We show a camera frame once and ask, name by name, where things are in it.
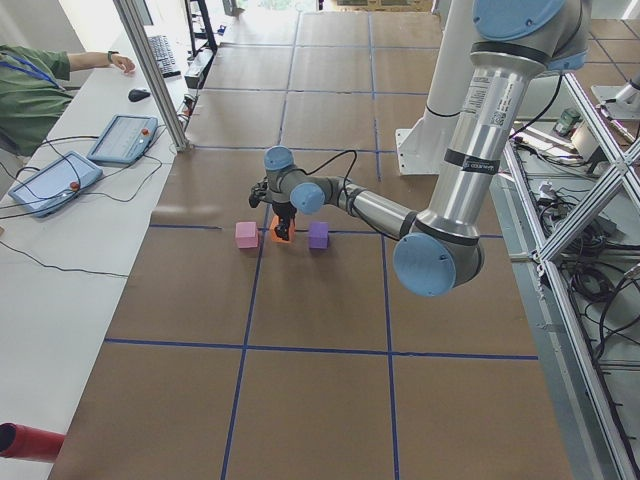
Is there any black computer mouse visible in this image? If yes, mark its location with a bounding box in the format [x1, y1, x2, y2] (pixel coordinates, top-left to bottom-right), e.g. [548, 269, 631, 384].
[128, 88, 151, 103]

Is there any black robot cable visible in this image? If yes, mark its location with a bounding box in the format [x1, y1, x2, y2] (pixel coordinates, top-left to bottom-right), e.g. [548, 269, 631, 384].
[305, 149, 359, 211]

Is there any aluminium frame post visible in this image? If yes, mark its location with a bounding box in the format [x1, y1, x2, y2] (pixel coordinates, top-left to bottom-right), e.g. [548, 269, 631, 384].
[113, 0, 191, 152]

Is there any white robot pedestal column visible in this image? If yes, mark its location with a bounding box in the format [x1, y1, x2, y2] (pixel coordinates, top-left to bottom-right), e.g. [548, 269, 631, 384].
[396, 0, 477, 175]

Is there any person in green shirt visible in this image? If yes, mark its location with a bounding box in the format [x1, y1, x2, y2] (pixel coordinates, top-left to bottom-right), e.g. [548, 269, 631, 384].
[1, 45, 119, 157]

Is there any pink foam cube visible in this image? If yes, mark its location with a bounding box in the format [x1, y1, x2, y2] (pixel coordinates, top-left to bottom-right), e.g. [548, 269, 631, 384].
[234, 221, 260, 249]

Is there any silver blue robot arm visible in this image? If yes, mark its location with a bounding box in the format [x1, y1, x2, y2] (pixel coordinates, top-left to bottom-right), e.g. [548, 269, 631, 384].
[249, 1, 591, 297]

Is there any black keyboard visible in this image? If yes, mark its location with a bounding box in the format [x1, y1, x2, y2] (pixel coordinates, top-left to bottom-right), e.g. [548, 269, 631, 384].
[147, 35, 181, 78]

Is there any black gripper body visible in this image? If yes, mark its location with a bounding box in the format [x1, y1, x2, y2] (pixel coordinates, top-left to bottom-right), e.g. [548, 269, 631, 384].
[272, 202, 297, 219]

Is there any person's hand with watch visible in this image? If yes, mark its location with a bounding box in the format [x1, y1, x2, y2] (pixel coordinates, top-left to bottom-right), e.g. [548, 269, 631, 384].
[108, 52, 136, 75]

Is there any purple foam cube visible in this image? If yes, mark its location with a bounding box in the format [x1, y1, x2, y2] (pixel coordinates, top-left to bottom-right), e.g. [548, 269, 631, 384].
[308, 221, 329, 250]

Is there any orange foam cube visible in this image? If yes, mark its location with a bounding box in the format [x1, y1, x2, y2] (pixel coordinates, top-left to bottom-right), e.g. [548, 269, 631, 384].
[268, 214, 297, 245]

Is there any red cylinder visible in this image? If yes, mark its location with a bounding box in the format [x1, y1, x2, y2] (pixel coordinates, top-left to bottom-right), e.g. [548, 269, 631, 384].
[1, 423, 65, 463]

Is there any blue teach pendant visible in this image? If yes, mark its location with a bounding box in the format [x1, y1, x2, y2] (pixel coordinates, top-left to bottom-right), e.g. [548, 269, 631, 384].
[87, 115, 158, 165]
[8, 151, 103, 217]

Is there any aluminium lattice frame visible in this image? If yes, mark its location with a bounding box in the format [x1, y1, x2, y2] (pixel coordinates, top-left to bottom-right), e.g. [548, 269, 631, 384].
[504, 74, 639, 479]

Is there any near blue teach pendant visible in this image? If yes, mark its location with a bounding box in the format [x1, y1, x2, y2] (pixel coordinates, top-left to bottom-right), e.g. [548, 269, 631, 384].
[8, 151, 103, 217]

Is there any far blue teach pendant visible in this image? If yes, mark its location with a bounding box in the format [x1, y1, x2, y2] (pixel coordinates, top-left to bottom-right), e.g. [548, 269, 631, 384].
[87, 115, 158, 165]

